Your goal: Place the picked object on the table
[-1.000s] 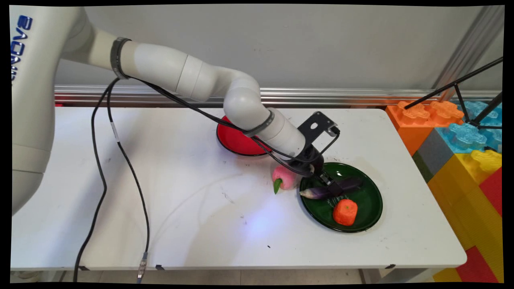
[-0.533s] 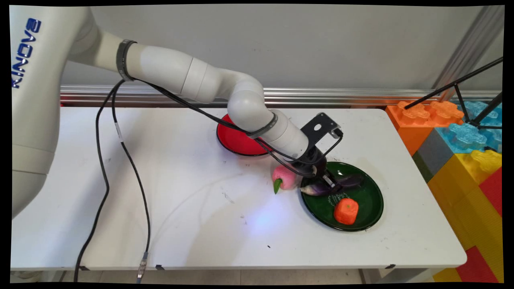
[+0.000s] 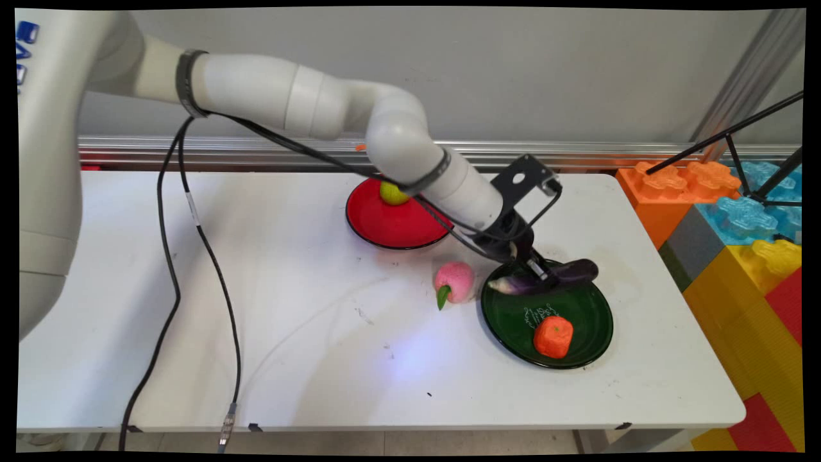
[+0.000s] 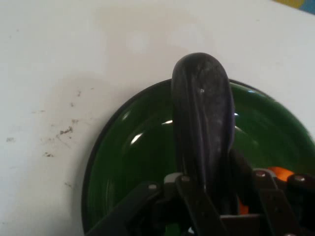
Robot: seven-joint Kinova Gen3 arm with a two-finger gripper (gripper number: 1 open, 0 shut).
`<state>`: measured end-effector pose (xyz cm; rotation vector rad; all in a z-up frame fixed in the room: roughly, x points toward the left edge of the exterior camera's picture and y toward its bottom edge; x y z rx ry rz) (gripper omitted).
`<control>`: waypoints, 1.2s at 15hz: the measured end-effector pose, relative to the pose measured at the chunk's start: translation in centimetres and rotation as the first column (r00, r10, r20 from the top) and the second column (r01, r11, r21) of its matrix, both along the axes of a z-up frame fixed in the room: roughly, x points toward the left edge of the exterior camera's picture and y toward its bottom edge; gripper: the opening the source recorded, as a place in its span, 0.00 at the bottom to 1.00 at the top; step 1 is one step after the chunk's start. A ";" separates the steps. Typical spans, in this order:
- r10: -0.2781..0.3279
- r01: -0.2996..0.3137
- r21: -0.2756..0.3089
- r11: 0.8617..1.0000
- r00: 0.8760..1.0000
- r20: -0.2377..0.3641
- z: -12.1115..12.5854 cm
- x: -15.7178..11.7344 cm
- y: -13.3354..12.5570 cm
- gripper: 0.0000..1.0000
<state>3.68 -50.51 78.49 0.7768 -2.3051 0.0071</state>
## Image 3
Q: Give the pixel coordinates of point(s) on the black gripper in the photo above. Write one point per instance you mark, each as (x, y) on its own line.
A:
(507, 237)

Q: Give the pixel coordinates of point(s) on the purple toy eggplant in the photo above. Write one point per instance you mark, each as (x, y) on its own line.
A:
(577, 271)

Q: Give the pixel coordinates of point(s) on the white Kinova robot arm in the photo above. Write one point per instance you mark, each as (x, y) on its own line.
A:
(256, 90)

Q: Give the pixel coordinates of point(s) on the dark green round plate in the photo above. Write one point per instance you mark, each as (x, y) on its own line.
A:
(513, 321)

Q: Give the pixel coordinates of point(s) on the orange toy persimmon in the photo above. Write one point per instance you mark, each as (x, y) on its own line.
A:
(553, 337)

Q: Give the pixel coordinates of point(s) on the pink toy peach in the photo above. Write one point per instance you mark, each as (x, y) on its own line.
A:
(455, 281)

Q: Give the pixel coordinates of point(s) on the orange giant building block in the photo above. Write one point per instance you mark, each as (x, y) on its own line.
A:
(660, 199)

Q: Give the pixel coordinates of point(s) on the grey giant building block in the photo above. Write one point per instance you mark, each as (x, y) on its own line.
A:
(689, 247)

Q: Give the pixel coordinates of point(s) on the red round plate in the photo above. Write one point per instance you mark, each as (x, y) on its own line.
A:
(385, 221)

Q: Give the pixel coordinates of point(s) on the green toy pear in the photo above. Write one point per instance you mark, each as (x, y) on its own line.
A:
(391, 194)

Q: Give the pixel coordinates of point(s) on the yellow giant building block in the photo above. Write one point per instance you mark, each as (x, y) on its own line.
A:
(737, 308)

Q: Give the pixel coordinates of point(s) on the blue giant building block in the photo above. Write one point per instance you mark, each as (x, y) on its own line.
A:
(744, 218)

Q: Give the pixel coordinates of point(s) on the black tripod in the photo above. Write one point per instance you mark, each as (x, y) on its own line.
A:
(731, 133)

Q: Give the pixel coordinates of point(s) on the small red giant building block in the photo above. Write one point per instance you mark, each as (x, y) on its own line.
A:
(787, 308)

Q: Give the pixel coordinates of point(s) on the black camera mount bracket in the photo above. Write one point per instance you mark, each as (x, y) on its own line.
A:
(523, 176)

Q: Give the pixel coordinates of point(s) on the horizontal aluminium rail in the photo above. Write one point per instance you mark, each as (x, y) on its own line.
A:
(577, 154)

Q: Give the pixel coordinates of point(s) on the grey table leg frame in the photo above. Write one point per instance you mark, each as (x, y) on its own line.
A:
(635, 441)

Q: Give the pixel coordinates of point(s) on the slanted aluminium post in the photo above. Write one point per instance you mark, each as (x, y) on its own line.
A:
(747, 77)

